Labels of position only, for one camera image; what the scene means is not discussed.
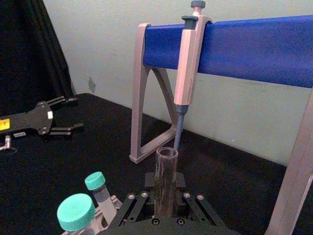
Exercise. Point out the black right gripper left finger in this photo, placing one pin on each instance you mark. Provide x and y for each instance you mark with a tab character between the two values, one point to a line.
151	186

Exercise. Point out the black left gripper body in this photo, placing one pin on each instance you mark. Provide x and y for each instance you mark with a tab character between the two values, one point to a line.
34	120

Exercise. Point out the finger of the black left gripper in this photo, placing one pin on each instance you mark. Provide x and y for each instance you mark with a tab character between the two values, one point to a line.
62	101
66	130

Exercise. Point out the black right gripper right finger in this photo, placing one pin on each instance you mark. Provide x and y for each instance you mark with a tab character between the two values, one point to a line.
180	186

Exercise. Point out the clear glass tube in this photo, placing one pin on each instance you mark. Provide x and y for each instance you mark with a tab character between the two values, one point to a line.
165	176

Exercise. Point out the black table cloth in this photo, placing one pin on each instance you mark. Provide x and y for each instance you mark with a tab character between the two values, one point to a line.
49	176

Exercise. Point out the small tube with teal cap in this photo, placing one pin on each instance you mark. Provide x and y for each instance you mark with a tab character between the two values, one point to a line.
96	181

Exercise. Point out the grey tube holder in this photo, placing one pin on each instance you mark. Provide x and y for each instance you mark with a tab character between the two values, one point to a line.
100	221

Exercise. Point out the black curtain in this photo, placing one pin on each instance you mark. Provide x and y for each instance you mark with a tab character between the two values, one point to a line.
27	49

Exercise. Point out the large tube with teal cap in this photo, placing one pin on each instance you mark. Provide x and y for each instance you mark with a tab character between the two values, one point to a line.
75	211

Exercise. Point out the grey pipette with dark plunger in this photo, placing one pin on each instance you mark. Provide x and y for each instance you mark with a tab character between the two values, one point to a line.
188	68

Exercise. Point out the grey pipette stand blue bar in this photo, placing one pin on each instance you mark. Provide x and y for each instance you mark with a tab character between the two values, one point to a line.
244	41

